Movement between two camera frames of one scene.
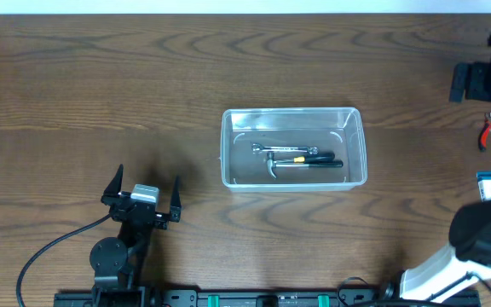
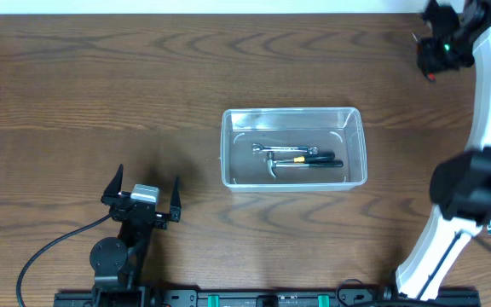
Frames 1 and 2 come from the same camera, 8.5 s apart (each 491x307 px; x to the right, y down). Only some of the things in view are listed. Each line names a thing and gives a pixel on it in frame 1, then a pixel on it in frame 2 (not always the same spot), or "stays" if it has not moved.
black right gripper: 476,89 -> 428,60
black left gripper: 139,209 stays
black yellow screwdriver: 314,157 stays
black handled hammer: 273,165 stays
